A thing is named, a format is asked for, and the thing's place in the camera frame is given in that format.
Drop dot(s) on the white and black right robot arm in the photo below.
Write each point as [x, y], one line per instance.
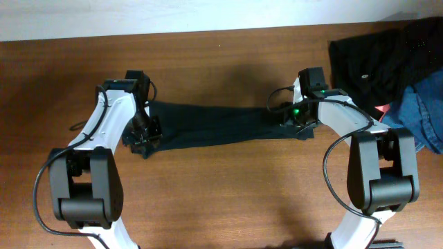
[382, 175]

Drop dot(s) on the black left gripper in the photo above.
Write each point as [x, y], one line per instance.
[142, 136]

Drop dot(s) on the dark green cloth garment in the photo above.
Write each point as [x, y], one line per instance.
[186, 126]

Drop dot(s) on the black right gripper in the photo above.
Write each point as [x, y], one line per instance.
[288, 120]

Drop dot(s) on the blue denim jeans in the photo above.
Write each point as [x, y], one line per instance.
[420, 111]

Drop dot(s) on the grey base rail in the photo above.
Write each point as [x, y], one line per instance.
[386, 245]

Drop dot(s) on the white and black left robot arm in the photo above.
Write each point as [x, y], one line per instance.
[86, 190]

